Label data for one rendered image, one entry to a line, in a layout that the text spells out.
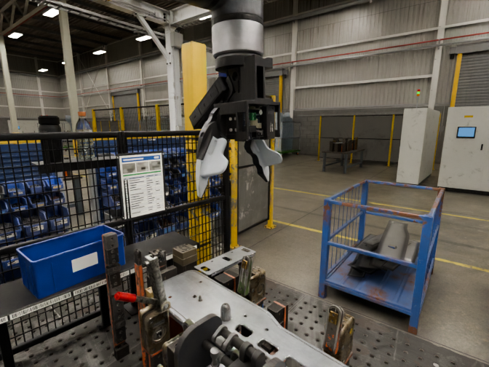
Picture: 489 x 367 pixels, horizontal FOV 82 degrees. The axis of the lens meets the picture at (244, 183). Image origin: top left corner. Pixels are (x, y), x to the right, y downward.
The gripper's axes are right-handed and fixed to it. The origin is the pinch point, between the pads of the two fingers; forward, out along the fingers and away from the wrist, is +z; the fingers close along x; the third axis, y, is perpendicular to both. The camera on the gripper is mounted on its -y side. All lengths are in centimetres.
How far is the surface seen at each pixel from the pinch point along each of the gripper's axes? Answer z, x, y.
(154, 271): 28.5, -0.3, -34.3
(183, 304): 46, 10, -39
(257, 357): 28.4, -1.4, 6.0
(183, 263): 45, 24, -61
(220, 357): 32.0, -3.6, -1.5
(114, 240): 28, 0, -65
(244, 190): 76, 219, -230
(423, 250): 83, 191, -13
